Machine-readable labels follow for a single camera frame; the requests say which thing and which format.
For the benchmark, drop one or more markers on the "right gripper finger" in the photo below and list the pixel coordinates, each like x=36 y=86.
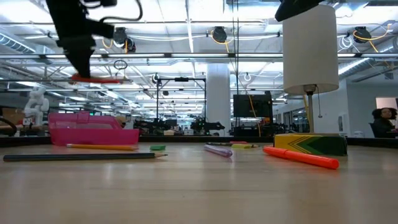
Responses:
x=286 y=6
x=303 y=6

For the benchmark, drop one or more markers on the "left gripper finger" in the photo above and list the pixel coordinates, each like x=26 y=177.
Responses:
x=87 y=60
x=74 y=59

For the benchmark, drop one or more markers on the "pink plastic pencil case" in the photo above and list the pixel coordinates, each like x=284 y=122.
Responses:
x=93 y=137

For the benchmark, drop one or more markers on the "yellow orange pencil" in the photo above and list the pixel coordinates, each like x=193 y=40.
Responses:
x=99 y=147

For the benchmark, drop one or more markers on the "dark grey pencil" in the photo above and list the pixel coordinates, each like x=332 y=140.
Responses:
x=77 y=156

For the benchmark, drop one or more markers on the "green eraser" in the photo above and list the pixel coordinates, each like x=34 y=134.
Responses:
x=157 y=147

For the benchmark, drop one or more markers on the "yellow green crayon box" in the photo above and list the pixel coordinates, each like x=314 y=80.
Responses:
x=311 y=144

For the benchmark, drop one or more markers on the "pink red eraser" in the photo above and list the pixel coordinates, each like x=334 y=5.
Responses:
x=238 y=142

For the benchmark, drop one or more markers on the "orange highlighter marker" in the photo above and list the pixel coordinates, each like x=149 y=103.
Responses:
x=301 y=157

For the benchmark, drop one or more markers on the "purple pen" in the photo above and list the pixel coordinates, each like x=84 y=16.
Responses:
x=217 y=151

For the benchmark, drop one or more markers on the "black background robot arm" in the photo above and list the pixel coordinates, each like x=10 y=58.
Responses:
x=205 y=126

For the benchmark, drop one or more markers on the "white shade table lamp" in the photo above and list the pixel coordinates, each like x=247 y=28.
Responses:
x=311 y=46

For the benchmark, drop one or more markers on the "brown cardboard box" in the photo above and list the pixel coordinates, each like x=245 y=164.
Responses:
x=12 y=115

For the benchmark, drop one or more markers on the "black monitor screen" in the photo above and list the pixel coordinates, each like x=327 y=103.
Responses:
x=252 y=105

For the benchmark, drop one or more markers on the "white round pillar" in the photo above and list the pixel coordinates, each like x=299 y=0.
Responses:
x=218 y=99

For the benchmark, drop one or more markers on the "person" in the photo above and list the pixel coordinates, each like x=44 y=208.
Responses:
x=382 y=124

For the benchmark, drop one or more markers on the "black metal frame rig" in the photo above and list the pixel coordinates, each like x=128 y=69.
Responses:
x=182 y=79

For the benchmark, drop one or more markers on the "black aluminium table frame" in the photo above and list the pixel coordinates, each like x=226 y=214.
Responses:
x=174 y=139

